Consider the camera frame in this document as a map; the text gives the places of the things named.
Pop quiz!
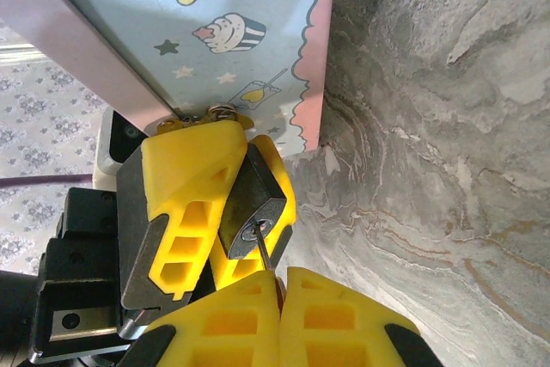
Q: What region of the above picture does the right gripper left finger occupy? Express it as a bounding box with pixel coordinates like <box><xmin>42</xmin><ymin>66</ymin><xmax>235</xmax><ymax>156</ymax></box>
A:
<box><xmin>115</xmin><ymin>270</ymin><xmax>283</xmax><ymax>367</ymax></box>

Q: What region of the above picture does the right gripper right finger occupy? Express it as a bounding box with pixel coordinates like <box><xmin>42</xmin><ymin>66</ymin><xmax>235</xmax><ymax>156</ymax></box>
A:
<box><xmin>278</xmin><ymin>266</ymin><xmax>443</xmax><ymax>367</ymax></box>

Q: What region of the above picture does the dark grey padlock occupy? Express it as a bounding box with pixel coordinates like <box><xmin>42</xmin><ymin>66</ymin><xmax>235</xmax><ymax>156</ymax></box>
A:
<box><xmin>205</xmin><ymin>102</ymin><xmax>288</xmax><ymax>261</ymax></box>

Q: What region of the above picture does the small metal key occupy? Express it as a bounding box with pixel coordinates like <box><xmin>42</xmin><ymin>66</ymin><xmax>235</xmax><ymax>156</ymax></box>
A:
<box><xmin>253</xmin><ymin>220</ymin><xmax>285</xmax><ymax>299</ymax></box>

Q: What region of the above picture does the pastel cartoon tin box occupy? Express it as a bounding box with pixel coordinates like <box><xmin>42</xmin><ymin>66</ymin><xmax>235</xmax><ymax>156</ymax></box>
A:
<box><xmin>0</xmin><ymin>0</ymin><xmax>339</xmax><ymax>157</ymax></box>

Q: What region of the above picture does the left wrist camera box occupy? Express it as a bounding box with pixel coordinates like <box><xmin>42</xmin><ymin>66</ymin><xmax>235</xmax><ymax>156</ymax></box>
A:
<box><xmin>95</xmin><ymin>108</ymin><xmax>147</xmax><ymax>179</ymax></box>

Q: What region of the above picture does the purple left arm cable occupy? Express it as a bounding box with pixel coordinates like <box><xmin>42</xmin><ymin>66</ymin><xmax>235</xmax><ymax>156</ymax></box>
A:
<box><xmin>0</xmin><ymin>174</ymin><xmax>95</xmax><ymax>190</ymax></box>

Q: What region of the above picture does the aluminium table edge rail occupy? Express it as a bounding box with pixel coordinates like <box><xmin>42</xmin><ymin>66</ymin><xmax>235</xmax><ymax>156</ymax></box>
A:
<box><xmin>0</xmin><ymin>43</ymin><xmax>43</xmax><ymax>66</ymax></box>

